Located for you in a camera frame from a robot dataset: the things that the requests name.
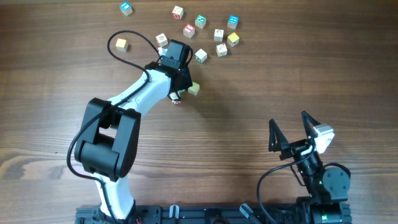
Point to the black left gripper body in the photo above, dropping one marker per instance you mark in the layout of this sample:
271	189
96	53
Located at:
186	80

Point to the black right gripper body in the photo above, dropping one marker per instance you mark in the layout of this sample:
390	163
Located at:
310	165

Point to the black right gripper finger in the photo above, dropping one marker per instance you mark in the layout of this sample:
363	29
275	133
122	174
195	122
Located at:
277	140
309	123

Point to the green N block number 8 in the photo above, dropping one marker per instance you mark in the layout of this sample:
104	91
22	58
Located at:
201	55

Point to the red shell block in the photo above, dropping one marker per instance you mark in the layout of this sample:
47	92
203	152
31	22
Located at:
162	40

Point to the red I block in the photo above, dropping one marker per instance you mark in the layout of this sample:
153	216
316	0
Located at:
189	31

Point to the yellow S block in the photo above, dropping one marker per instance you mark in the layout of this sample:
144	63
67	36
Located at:
194	89

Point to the red A block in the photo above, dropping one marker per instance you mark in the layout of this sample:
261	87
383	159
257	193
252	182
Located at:
175	97

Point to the yellow W block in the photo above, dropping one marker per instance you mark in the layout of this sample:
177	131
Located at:
221	50

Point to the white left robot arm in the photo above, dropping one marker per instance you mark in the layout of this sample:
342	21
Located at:
106	144

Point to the green N top block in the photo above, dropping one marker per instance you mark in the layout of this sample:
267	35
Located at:
200	21

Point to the red M block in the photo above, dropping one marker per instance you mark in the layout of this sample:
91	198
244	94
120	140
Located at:
177	12

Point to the blue Z block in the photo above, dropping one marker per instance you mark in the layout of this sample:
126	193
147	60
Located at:
218	35

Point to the yellow-top block number 3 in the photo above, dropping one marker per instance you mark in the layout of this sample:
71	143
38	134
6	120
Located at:
122	45

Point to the yellow-top block right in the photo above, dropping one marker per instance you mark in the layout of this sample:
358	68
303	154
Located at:
233	39

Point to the blue-top block right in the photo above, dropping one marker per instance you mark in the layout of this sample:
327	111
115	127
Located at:
233	22

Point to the blue-top block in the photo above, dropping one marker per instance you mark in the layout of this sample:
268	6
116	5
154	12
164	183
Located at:
126	8
233	22

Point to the blue-top block far left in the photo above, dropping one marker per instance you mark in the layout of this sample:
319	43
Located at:
126	8

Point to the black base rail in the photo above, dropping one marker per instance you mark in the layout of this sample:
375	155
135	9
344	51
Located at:
217	214

